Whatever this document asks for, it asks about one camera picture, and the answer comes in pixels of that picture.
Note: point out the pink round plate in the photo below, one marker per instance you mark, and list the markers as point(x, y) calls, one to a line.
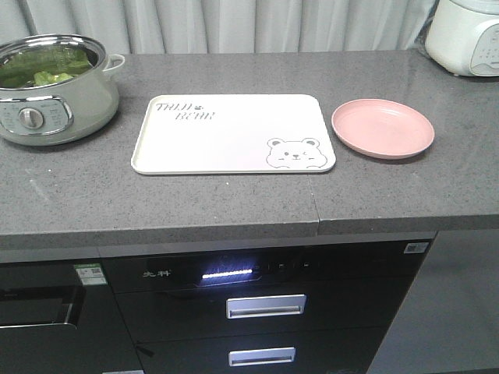
point(382, 129)

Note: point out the green lettuce leaf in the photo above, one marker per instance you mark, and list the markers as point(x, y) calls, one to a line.
point(42, 66)

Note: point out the cream bear serving tray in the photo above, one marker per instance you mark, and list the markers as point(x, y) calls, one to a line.
point(203, 134)

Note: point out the black disinfection cabinet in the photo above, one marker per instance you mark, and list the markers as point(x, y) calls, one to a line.
point(174, 305)

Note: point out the green electric cooking pot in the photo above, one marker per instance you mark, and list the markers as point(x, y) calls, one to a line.
point(65, 111)

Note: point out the black built-in dishwasher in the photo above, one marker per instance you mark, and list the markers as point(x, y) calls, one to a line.
point(62, 317)

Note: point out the grey cabinet door panel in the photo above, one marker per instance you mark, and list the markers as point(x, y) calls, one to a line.
point(448, 322)

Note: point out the upper silver drawer handle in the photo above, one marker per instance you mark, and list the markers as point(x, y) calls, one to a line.
point(265, 306)

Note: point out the silver drawer handle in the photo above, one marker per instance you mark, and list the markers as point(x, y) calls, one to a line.
point(265, 306)
point(263, 356)

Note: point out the lower silver drawer handle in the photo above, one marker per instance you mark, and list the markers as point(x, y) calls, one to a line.
point(263, 356)

